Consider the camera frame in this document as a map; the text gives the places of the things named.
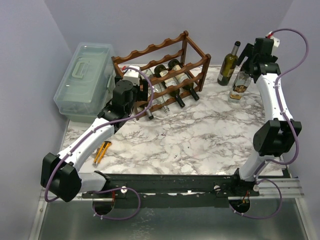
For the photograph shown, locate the green bottle brown label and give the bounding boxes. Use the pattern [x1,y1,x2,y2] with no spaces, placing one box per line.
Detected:
[140,103,154,120]

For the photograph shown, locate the clear bottle black cap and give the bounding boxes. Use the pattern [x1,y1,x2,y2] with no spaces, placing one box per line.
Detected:
[228,71,252,103]

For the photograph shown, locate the green bottle silver foil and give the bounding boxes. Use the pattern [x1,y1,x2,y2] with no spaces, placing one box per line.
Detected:
[217,41,241,86]

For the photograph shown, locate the dark green wine bottle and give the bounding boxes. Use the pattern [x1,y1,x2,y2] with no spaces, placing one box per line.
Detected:
[154,64,185,108]
[168,59,200,101]

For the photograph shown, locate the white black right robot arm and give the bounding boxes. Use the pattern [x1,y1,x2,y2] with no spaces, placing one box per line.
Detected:
[230,37,302,196]

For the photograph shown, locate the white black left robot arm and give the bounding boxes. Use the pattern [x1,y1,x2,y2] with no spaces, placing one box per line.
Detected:
[40,76,148,203]

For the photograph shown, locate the clear glass wine bottle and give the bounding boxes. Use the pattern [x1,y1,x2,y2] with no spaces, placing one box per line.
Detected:
[142,69,170,113]

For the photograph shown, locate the brown wooden wine rack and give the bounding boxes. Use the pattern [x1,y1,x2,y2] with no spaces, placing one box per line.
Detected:
[111,30,211,113]

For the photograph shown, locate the translucent green plastic toolbox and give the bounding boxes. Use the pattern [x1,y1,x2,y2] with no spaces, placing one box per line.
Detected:
[53,42,116,123]

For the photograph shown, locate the yellow utility knife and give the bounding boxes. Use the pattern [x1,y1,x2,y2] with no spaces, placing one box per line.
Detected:
[92,141,112,167]

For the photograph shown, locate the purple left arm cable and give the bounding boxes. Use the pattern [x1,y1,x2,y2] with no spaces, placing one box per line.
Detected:
[44,66,155,221]

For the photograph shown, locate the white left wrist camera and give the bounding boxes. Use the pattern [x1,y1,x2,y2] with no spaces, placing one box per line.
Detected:
[123,65,141,86]

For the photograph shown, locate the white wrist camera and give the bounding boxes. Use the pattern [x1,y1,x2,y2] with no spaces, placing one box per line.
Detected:
[265,32,280,52]
[123,65,141,86]

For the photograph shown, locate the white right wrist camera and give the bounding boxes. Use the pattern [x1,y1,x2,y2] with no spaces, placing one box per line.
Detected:
[265,32,280,52]

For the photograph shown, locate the black metal base rail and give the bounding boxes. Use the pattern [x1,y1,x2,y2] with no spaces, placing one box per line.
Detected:
[81,172,261,210]

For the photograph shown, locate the aluminium extrusion rail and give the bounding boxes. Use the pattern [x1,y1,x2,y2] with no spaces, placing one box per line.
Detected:
[38,178,305,201]

